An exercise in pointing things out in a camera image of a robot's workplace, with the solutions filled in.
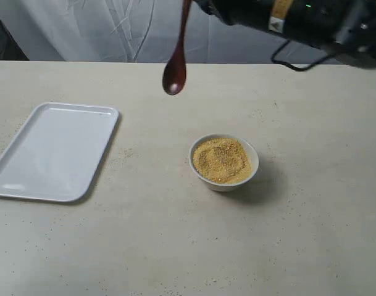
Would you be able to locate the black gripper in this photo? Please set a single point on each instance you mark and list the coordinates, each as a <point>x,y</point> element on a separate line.
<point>248,13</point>

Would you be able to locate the dark brown wooden spoon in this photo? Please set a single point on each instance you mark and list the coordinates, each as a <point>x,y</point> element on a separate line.
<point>174,75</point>

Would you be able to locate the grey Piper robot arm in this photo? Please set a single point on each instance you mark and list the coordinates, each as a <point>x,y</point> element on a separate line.
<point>345,30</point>

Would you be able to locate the yellow-brown powder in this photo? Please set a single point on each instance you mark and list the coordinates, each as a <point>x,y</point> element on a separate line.
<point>222,160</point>

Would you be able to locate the white backdrop cloth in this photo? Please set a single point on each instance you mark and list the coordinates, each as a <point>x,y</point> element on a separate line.
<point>128,31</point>

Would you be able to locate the white ceramic bowl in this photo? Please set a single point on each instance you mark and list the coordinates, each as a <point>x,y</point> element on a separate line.
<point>250,151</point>

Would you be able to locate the white rectangular plastic tray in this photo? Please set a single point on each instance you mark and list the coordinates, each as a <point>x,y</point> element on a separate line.
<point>55,154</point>

